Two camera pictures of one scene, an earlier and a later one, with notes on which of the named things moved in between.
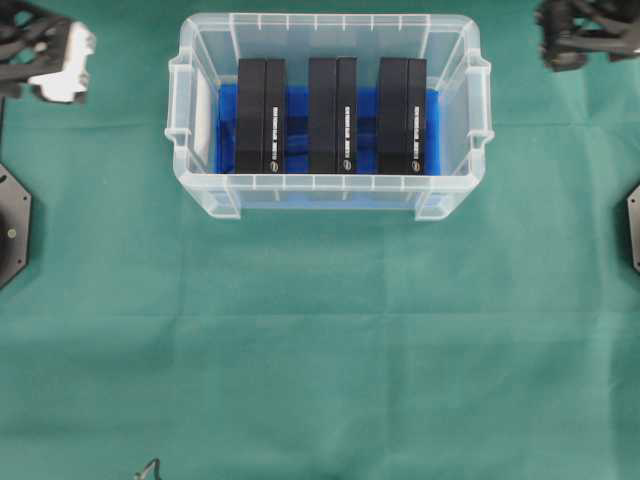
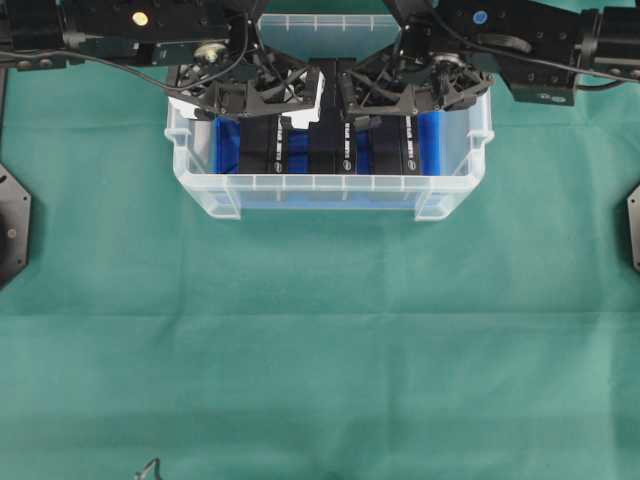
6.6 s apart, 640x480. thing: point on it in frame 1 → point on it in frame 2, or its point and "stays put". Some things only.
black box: x=261 y=117 stays put
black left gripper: x=40 y=50 → x=267 y=79
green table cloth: x=498 y=340 stays put
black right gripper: x=573 y=30 → x=400 y=84
